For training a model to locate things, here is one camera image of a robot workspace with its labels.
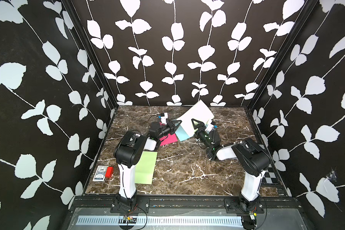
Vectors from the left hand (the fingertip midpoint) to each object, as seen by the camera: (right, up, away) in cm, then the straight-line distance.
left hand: (182, 119), depth 88 cm
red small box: (-43, -31, -6) cm, 53 cm away
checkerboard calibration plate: (+51, -33, -6) cm, 61 cm away
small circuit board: (-27, -50, -17) cm, 60 cm away
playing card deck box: (-49, -32, -4) cm, 59 cm away
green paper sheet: (+11, +5, +2) cm, 12 cm away
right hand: (+4, -1, -1) cm, 4 cm away
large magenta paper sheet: (-10, -14, +13) cm, 22 cm away
